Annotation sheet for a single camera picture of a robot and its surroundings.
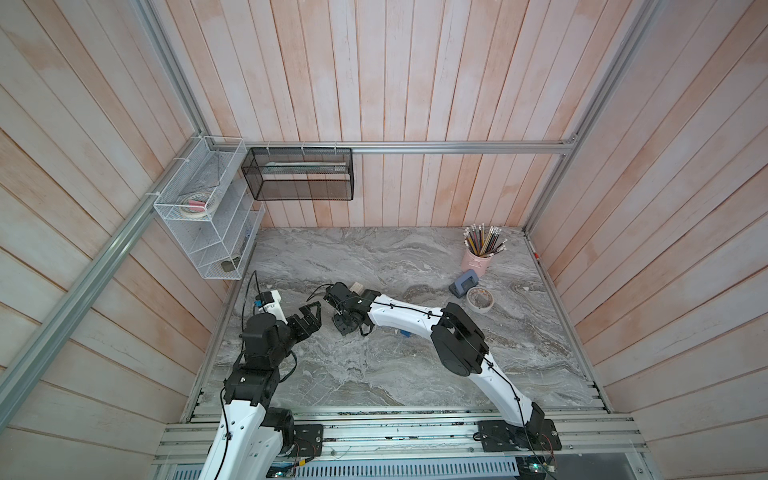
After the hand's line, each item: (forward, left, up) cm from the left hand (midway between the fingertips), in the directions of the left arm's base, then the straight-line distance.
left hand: (310, 313), depth 78 cm
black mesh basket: (+49, +9, +10) cm, 51 cm away
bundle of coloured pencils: (+31, -55, -6) cm, 63 cm away
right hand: (+7, -7, -17) cm, 20 cm away
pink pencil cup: (+24, -52, -8) cm, 58 cm away
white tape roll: (+15, -53, -17) cm, 58 cm away
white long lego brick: (+18, -11, -16) cm, 26 cm away
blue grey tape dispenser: (+20, -48, -14) cm, 54 cm away
